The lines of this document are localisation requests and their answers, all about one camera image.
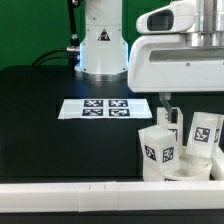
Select white round stool seat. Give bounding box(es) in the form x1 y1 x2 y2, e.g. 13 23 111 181
143 146 213 183

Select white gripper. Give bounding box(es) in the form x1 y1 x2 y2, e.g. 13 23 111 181
128 1 224 123

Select white right barrier rail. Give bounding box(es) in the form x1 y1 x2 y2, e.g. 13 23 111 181
211 147 224 181

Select black cables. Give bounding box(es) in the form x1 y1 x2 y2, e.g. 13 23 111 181
31 48 78 66

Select black pole with connector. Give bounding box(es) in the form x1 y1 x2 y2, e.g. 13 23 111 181
67 0 81 68

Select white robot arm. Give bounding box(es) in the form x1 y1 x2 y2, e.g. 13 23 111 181
76 0 224 112

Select paper sheet with markers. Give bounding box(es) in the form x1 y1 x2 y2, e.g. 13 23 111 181
58 99 152 120

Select white barrier rail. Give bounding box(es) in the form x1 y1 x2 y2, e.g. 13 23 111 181
211 147 224 181
0 181 224 213

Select white front barrier rail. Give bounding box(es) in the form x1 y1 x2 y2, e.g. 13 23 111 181
0 181 224 213

